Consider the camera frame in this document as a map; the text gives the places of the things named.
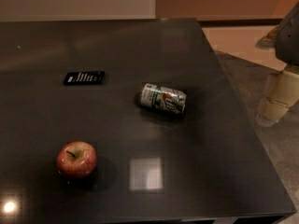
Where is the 7up soda can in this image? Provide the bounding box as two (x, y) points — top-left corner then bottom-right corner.
(140, 83), (187, 115)

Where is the red apple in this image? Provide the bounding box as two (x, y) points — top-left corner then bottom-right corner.
(56, 141), (97, 179)

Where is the black remote control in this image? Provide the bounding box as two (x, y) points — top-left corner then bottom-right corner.
(64, 71), (105, 86)

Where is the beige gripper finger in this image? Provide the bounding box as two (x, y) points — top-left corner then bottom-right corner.
(256, 68), (299, 127)

